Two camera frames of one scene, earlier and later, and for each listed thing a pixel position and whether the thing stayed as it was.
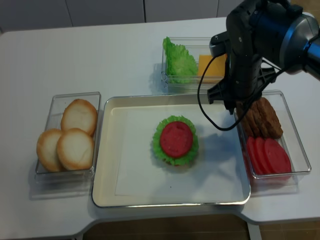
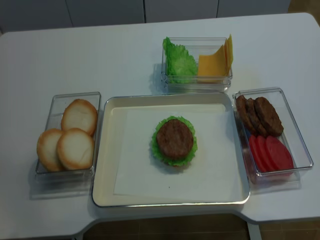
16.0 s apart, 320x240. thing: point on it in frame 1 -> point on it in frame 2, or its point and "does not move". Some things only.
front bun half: x=75 y=149 does not move
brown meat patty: x=240 y=111 -> x=174 y=139
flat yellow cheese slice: x=217 y=68 does not move
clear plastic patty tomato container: x=275 y=155 does not move
